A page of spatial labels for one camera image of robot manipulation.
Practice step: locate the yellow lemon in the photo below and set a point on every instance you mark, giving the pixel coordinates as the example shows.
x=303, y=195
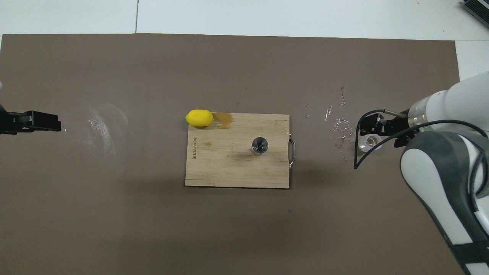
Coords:
x=199, y=118

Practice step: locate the grey ribbed device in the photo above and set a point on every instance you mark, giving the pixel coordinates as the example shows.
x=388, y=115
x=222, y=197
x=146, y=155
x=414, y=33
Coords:
x=477, y=9

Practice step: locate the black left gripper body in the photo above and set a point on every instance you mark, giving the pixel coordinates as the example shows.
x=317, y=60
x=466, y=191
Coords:
x=9, y=122

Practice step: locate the steel double jigger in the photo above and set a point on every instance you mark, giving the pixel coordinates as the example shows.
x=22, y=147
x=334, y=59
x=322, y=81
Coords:
x=259, y=146

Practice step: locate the brown table mat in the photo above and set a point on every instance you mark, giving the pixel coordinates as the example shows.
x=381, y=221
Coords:
x=114, y=221

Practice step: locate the small clear glass cup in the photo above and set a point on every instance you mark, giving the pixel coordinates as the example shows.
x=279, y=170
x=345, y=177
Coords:
x=369, y=143

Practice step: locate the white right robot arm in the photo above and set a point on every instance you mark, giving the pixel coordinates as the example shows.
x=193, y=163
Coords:
x=443, y=172

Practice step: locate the bamboo cutting board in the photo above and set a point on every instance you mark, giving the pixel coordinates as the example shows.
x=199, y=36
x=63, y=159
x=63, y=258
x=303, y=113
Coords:
x=221, y=168

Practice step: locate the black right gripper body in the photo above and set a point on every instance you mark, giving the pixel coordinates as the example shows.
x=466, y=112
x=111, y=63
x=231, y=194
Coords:
x=399, y=126

